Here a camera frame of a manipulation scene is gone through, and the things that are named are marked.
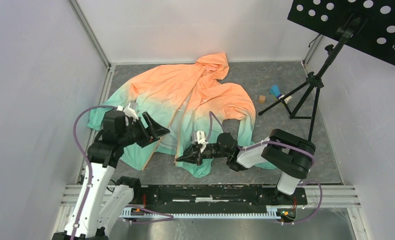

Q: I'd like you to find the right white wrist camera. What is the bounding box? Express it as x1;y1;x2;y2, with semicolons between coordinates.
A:
191;130;208;148

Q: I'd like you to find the small white block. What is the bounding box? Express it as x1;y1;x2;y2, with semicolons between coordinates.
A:
279;95;293;104

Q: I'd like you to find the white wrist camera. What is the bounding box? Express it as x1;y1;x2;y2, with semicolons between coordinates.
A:
191;130;208;148
116;101;139;121

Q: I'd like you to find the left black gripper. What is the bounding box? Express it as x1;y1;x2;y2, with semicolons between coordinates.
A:
119;111;170;148

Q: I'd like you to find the blue block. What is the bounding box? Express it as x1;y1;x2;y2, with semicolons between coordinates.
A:
269;85;282;99

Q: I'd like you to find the small wooden cube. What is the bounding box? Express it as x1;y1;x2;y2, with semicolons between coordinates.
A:
258;95;266;104

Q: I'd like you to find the black tripod stand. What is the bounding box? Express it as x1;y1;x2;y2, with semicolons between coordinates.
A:
258;16;367;141

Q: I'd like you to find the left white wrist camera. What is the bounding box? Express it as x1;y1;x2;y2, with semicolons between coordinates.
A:
116;101;139;121

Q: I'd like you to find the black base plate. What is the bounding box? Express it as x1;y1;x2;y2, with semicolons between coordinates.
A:
131;184;308;214

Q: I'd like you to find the white slotted cable duct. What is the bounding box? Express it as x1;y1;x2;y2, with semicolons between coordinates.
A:
117;207;281;220

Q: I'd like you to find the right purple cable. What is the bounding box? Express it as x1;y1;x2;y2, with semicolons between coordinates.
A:
206;111;324;226

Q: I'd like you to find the aluminium frame rail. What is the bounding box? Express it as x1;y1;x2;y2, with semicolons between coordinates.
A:
60;185;361;208

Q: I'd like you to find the orange and mint hooded jacket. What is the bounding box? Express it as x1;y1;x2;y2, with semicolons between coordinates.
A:
86;52;278;179

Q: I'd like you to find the black perforated tray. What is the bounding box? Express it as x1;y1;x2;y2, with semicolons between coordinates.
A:
287;0;395;66

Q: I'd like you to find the purple cable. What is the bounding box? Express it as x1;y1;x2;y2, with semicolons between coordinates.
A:
68;104;175;240
206;111;324;226

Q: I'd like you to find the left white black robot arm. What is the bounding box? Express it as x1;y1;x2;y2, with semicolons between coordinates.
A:
52;107;170;240

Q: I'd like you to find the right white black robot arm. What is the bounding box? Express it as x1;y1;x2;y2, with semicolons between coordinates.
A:
176;128;316;204

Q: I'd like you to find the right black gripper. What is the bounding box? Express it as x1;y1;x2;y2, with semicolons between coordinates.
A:
175;143;230;167

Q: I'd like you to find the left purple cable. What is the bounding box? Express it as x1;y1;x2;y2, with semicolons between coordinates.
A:
68;104;175;240

